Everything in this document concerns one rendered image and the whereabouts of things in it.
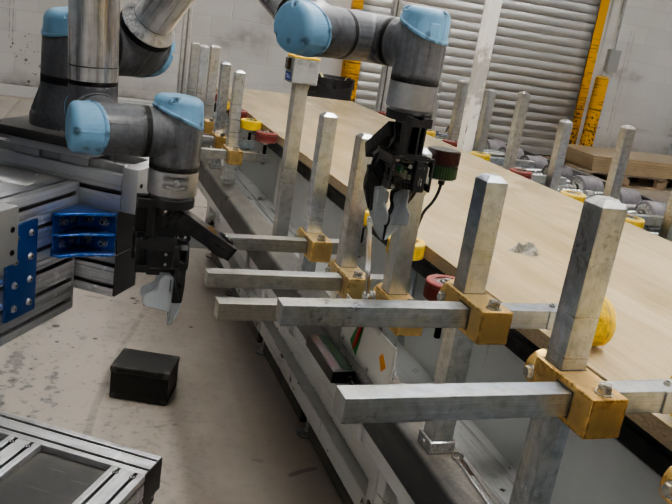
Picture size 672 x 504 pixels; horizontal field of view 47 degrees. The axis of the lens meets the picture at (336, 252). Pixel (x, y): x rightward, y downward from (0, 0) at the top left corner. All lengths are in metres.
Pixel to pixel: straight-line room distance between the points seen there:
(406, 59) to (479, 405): 0.54
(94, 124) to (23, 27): 8.04
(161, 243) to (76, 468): 0.94
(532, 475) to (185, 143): 0.66
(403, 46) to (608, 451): 0.67
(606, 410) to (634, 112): 10.52
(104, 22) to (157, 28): 0.40
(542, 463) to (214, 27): 8.41
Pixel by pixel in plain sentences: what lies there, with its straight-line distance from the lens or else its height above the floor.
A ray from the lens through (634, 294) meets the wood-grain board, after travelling 1.63.
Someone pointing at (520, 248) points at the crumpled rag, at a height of 0.91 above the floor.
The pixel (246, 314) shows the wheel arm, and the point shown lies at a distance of 1.29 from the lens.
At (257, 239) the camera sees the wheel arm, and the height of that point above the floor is 0.82.
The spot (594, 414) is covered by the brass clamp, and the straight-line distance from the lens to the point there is 0.93.
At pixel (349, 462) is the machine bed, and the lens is 2.23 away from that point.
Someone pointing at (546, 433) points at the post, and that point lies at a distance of 1.01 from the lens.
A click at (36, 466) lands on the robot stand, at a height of 0.21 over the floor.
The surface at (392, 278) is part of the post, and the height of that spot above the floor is 0.90.
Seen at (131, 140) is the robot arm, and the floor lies 1.12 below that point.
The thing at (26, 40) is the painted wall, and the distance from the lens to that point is 9.18.
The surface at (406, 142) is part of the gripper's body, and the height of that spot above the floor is 1.17.
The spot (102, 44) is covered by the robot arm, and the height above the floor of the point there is 1.24.
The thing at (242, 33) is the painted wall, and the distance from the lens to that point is 9.23.
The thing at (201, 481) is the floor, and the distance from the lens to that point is 2.38.
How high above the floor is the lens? 1.33
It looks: 17 degrees down
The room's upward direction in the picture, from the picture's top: 9 degrees clockwise
